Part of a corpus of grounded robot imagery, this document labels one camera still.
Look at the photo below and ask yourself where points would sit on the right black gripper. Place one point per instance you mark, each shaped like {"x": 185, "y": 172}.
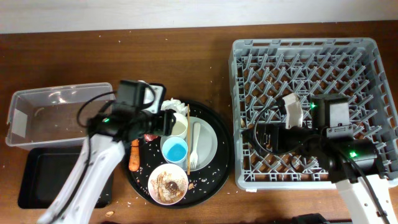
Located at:
{"x": 278, "y": 130}

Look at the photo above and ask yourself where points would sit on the white bowl with leftovers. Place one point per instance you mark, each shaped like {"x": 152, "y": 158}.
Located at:
{"x": 167, "y": 184}

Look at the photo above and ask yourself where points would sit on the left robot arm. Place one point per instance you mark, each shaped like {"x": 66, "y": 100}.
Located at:
{"x": 134, "y": 112}

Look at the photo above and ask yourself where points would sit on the light blue cup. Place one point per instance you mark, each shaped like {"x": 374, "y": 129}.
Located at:
{"x": 174, "y": 151}

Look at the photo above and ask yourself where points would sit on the clear plastic bin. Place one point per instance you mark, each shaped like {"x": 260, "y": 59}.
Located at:
{"x": 46, "y": 117}

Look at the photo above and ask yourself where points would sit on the grey round plate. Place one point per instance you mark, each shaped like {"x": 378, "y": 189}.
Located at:
{"x": 207, "y": 143}

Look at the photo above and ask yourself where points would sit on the red snack wrapper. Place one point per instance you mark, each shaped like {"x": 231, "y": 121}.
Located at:
{"x": 150, "y": 137}

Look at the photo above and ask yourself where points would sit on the white plastic fork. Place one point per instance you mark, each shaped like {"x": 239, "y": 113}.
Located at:
{"x": 193, "y": 154}

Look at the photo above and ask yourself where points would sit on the nut shell on table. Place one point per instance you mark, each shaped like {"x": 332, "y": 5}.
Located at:
{"x": 109, "y": 214}

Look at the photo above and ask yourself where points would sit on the round black serving tray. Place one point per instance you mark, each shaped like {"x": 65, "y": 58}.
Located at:
{"x": 207, "y": 181}

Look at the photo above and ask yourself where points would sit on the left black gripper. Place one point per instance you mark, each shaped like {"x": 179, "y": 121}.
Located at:
{"x": 163, "y": 123}

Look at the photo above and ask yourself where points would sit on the grey plastic dishwasher rack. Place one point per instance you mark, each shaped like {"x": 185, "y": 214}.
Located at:
{"x": 263, "y": 70}

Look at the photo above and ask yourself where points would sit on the crumpled white napkin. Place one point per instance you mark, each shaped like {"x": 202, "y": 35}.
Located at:
{"x": 176, "y": 105}

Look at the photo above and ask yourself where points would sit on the white paper cup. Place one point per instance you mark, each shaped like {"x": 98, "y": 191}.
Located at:
{"x": 180, "y": 127}

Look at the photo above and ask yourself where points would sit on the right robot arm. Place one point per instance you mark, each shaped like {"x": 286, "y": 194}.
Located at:
{"x": 353, "y": 165}

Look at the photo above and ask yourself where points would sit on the wooden chopstick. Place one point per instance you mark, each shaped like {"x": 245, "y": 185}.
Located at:
{"x": 188, "y": 140}

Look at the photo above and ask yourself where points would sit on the orange carrot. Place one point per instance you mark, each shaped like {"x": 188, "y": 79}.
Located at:
{"x": 134, "y": 160}

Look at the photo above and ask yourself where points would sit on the black rectangular tray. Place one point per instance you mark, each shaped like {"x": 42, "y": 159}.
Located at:
{"x": 46, "y": 171}

